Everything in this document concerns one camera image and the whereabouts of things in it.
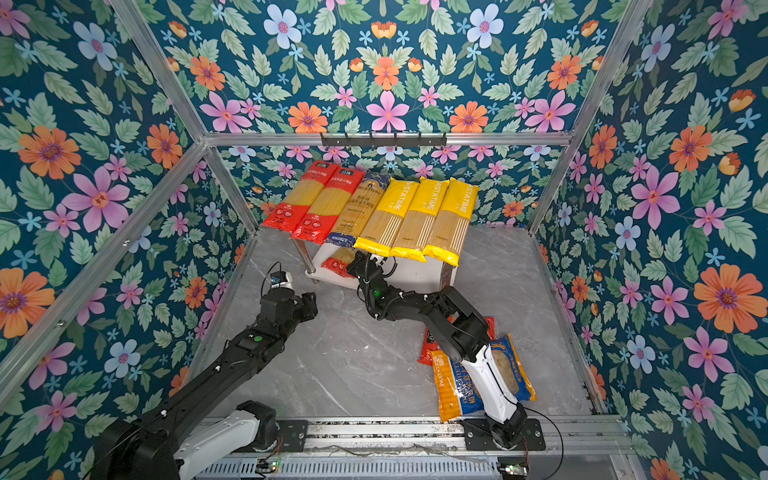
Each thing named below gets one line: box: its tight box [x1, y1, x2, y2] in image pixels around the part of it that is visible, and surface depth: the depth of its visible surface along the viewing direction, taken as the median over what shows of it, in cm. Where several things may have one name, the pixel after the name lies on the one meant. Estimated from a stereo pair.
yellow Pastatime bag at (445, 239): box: [423, 177, 480, 267], surface depth 73 cm
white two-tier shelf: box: [291, 239, 459, 291], surface depth 98 cm
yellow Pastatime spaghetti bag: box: [353, 177, 421, 258], surface depth 74 cm
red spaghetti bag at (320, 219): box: [291, 167, 365, 245], surface depth 76 cm
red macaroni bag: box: [321, 257, 356, 279], surface depth 97 cm
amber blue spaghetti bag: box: [326, 172, 391, 248], surface depth 75 cm
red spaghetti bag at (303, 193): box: [262, 160, 339, 233], surface depth 79 cm
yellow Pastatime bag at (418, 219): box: [389, 177, 450, 263], surface depth 73 cm
